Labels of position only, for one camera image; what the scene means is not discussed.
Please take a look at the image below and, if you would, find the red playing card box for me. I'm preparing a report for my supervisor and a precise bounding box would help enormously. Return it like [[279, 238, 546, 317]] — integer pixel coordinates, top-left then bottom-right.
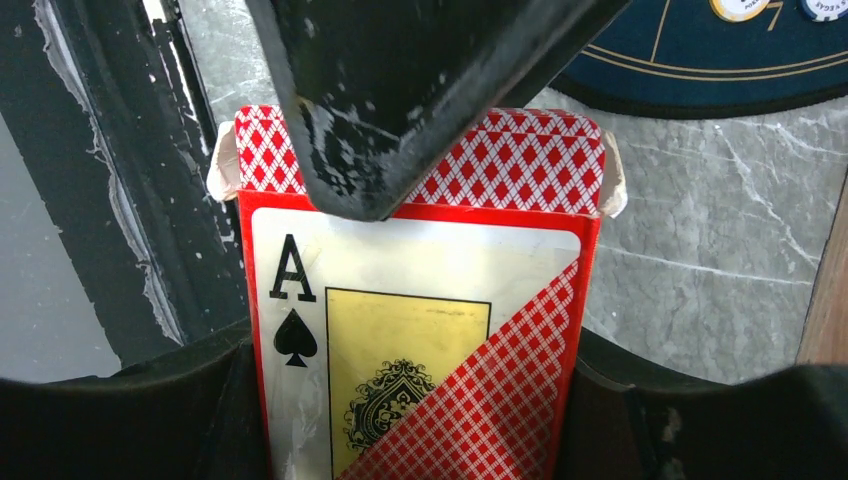
[[207, 117, 622, 479]]

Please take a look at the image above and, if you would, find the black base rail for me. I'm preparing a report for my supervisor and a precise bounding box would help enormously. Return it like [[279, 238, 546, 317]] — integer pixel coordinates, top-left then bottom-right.
[[1, 1, 248, 366]]

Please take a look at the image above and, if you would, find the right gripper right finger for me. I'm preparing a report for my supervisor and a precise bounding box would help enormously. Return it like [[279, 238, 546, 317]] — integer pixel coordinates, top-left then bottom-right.
[[559, 330, 847, 479]]

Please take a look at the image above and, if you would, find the red backed card deck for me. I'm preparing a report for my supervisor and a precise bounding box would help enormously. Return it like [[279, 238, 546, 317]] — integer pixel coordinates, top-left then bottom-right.
[[234, 105, 605, 215]]

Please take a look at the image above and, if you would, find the wooden board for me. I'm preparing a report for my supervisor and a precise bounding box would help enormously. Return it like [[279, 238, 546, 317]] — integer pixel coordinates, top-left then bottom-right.
[[795, 179, 847, 365]]

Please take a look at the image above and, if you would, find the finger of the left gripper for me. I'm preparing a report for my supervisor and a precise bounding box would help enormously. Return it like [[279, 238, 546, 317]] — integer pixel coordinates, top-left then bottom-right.
[[248, 0, 625, 222]]

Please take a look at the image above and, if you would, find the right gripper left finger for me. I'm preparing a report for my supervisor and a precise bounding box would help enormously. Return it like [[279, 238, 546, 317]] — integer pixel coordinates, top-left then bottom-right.
[[1, 321, 270, 479]]

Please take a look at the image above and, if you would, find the dark blue 5 chip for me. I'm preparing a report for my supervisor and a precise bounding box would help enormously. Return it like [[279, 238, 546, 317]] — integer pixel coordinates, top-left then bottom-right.
[[799, 0, 848, 23]]

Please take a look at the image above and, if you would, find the round dark blue poker mat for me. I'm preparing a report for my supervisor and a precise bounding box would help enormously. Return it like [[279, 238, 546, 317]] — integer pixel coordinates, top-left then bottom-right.
[[549, 0, 847, 120]]

